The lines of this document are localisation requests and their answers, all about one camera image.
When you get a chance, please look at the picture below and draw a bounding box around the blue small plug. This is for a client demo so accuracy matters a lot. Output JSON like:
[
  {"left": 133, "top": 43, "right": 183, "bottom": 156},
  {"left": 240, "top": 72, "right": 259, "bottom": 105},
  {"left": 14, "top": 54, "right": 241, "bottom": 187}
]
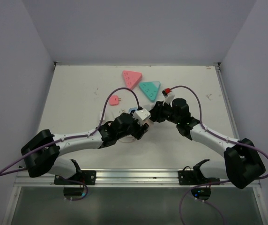
[{"left": 128, "top": 107, "right": 137, "bottom": 113}]

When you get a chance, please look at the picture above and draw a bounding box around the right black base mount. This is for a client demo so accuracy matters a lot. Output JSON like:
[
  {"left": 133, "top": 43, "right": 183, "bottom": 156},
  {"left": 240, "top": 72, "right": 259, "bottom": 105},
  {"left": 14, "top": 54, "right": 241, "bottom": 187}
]
[{"left": 178, "top": 168, "right": 220, "bottom": 185}]

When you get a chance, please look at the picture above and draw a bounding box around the pink triangular socket adapter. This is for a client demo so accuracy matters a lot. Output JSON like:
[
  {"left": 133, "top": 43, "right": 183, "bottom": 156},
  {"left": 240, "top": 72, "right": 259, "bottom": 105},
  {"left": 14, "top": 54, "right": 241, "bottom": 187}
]
[{"left": 122, "top": 70, "right": 142, "bottom": 89}]

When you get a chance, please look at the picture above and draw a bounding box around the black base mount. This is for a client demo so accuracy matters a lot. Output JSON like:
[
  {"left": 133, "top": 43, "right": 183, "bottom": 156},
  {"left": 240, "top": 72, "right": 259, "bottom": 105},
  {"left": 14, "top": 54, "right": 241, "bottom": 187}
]
[
  {"left": 178, "top": 168, "right": 220, "bottom": 185},
  {"left": 54, "top": 170, "right": 97, "bottom": 185}
]

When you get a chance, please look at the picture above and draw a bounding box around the white triangular adapter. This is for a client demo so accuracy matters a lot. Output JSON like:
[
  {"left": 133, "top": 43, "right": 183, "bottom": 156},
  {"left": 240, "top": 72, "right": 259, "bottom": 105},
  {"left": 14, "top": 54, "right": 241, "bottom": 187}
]
[{"left": 142, "top": 103, "right": 155, "bottom": 111}]

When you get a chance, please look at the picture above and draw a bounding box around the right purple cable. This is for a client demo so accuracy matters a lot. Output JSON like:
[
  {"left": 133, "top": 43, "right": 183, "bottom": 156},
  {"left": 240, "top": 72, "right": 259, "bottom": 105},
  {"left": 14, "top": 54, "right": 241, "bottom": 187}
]
[{"left": 163, "top": 85, "right": 268, "bottom": 225}]

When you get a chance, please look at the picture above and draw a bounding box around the pink plug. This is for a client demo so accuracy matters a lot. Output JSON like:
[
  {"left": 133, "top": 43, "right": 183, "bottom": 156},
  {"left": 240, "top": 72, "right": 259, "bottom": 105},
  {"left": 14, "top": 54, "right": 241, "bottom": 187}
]
[{"left": 108, "top": 95, "right": 121, "bottom": 106}]

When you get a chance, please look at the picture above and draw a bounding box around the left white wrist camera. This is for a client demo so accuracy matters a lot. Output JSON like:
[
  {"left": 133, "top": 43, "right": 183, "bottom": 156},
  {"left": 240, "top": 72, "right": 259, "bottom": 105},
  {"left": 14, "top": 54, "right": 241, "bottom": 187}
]
[{"left": 133, "top": 108, "right": 151, "bottom": 126}]

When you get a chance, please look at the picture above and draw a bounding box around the purple cable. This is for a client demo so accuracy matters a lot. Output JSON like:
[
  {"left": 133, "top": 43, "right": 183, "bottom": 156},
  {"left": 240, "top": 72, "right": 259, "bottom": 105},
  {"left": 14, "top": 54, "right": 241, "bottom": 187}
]
[
  {"left": 163, "top": 85, "right": 268, "bottom": 225},
  {"left": 0, "top": 87, "right": 143, "bottom": 178}
]

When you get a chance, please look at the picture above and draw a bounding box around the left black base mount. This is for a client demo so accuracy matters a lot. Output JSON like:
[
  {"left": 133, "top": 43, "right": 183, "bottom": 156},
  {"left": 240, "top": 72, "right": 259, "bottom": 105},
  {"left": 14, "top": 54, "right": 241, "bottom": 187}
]
[{"left": 54, "top": 170, "right": 97, "bottom": 185}]

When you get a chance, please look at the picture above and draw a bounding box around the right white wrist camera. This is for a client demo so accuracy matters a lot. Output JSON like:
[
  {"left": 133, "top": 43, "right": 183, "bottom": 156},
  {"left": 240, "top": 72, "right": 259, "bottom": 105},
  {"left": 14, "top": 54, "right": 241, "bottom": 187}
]
[{"left": 163, "top": 91, "right": 175, "bottom": 105}]

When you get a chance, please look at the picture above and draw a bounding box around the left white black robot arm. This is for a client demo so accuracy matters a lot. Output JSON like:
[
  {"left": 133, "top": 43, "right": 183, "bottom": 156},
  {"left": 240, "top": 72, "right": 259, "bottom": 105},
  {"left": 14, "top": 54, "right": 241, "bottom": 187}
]
[{"left": 21, "top": 109, "right": 151, "bottom": 184}]

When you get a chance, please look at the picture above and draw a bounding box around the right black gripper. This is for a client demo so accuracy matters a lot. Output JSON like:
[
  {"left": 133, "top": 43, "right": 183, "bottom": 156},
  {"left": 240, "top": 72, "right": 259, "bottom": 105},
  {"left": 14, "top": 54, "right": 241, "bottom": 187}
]
[{"left": 149, "top": 100, "right": 180, "bottom": 125}]

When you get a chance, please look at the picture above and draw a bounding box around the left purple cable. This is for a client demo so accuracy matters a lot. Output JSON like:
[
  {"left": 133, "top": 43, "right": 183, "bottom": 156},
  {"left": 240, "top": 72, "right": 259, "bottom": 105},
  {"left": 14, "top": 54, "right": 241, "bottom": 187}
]
[{"left": 0, "top": 87, "right": 143, "bottom": 178}]

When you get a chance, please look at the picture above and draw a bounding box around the aluminium front rail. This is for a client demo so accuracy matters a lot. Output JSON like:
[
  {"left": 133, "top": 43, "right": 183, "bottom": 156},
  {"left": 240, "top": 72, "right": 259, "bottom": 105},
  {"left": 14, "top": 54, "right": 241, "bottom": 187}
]
[{"left": 14, "top": 167, "right": 261, "bottom": 188}]

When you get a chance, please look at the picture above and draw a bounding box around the white square charger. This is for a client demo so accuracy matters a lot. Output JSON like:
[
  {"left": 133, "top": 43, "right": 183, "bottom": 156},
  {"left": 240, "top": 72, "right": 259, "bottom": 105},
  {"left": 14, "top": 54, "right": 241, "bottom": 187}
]
[{"left": 99, "top": 111, "right": 103, "bottom": 123}]

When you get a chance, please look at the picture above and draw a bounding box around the teal triangular socket adapter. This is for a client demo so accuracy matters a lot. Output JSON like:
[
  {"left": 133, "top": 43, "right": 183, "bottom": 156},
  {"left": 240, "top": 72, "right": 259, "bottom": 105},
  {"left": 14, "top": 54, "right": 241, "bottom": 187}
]
[{"left": 139, "top": 81, "right": 161, "bottom": 102}]

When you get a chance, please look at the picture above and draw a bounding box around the white plug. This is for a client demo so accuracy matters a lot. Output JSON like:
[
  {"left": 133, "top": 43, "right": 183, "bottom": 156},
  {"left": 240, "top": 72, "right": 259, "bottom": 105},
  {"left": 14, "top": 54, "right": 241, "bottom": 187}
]
[{"left": 111, "top": 109, "right": 126, "bottom": 120}]

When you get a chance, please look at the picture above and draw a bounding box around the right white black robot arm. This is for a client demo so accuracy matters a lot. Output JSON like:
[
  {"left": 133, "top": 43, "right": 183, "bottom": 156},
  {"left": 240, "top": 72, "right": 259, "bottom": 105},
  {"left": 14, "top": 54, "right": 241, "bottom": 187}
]
[{"left": 150, "top": 98, "right": 266, "bottom": 189}]

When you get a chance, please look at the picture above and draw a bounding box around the orange thin cable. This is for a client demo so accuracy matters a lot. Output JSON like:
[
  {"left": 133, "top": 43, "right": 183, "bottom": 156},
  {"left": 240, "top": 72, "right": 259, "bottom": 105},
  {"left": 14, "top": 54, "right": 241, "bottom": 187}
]
[{"left": 119, "top": 137, "right": 137, "bottom": 144}]

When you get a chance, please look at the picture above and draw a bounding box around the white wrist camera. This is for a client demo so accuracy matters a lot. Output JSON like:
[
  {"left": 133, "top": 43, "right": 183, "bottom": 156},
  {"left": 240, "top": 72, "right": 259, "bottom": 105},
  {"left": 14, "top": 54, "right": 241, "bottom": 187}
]
[
  {"left": 163, "top": 91, "right": 175, "bottom": 105},
  {"left": 133, "top": 108, "right": 151, "bottom": 126}
]

